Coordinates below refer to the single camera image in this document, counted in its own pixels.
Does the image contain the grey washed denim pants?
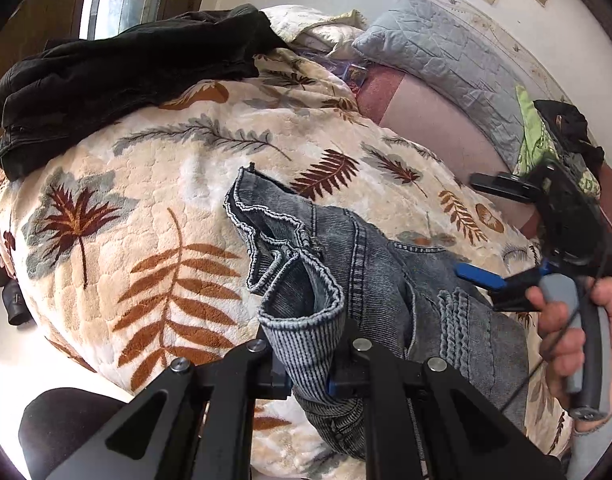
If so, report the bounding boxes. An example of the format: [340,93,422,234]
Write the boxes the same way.
[223,162,532,461]

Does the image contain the leaf printed cream blanket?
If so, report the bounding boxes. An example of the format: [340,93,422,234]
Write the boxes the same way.
[0,47,574,480]

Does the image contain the black shoe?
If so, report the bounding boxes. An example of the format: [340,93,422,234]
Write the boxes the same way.
[0,260,36,328]

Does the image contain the green printed quilt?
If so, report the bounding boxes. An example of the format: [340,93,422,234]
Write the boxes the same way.
[513,82,602,198]

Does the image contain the person's leg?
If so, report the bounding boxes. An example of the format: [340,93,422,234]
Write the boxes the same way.
[18,387,136,480]

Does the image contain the cream quilted cloth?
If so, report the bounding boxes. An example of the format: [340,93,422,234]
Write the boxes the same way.
[261,5,371,61]

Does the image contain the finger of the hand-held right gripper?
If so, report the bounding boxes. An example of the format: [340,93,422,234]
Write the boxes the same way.
[453,262,552,313]
[470,171,544,203]

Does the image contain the brown wooden window frame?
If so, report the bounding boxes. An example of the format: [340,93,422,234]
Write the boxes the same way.
[0,0,94,96]

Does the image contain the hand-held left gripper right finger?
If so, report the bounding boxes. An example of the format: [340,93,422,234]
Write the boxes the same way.
[328,320,562,480]

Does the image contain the grey quilted pillow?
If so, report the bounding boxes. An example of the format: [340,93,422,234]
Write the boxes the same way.
[353,0,532,171]

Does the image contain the pink bed sheet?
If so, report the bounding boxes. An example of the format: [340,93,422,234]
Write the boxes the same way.
[356,65,612,241]

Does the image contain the black clothing pile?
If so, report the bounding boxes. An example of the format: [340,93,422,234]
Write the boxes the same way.
[533,99,607,171]

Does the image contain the purple packet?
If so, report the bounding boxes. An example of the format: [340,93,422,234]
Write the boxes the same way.
[306,50,371,93]

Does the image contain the person's right forearm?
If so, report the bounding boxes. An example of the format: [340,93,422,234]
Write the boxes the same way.
[566,420,612,480]

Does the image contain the person's right hand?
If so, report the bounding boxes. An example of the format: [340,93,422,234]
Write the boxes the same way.
[526,276,612,436]

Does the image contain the black jacket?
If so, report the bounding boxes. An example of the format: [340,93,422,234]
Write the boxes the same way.
[0,4,287,181]

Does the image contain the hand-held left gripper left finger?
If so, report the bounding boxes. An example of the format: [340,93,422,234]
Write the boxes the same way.
[46,337,294,480]

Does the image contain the thin black cable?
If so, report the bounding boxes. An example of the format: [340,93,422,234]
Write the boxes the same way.
[501,250,612,416]

